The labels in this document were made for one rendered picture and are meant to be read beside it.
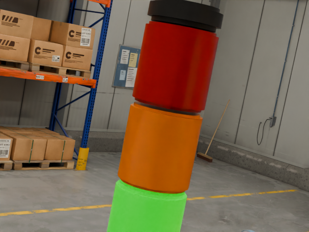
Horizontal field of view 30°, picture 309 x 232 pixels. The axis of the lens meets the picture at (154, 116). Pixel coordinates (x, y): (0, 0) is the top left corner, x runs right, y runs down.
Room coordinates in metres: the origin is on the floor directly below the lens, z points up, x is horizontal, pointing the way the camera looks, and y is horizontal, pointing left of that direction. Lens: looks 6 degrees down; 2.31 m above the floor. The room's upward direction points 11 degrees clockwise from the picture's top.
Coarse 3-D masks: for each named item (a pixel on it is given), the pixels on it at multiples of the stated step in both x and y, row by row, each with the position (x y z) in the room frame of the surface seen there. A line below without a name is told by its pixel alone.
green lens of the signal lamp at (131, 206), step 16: (128, 192) 0.37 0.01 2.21; (144, 192) 0.37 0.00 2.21; (112, 208) 0.38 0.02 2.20; (128, 208) 0.37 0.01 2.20; (144, 208) 0.36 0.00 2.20; (160, 208) 0.37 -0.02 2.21; (176, 208) 0.37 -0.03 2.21; (112, 224) 0.38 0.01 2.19; (128, 224) 0.37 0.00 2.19; (144, 224) 0.36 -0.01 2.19; (160, 224) 0.37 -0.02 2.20; (176, 224) 0.38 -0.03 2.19
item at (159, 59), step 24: (168, 24) 0.37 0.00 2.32; (144, 48) 0.38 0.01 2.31; (168, 48) 0.37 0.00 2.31; (192, 48) 0.37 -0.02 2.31; (216, 48) 0.38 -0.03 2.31; (144, 72) 0.37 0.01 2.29; (168, 72) 0.37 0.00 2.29; (192, 72) 0.37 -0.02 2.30; (144, 96) 0.37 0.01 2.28; (168, 96) 0.36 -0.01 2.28; (192, 96) 0.37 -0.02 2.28
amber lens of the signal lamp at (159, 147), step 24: (144, 120) 0.37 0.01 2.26; (168, 120) 0.36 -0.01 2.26; (192, 120) 0.37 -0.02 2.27; (144, 144) 0.37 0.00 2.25; (168, 144) 0.37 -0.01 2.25; (192, 144) 0.38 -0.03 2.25; (120, 168) 0.38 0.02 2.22; (144, 168) 0.37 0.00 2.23; (168, 168) 0.37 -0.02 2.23; (192, 168) 0.39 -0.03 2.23; (168, 192) 0.37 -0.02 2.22
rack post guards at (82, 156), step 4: (80, 148) 9.90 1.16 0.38; (84, 148) 9.89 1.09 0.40; (88, 148) 9.96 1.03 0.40; (80, 152) 9.88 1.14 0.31; (84, 152) 9.90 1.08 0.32; (80, 156) 9.88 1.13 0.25; (84, 156) 9.91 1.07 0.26; (80, 160) 9.88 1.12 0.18; (84, 160) 9.93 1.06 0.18; (80, 164) 9.88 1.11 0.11; (84, 164) 9.94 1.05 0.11; (76, 168) 9.90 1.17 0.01; (80, 168) 9.89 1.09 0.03; (84, 168) 9.95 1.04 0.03
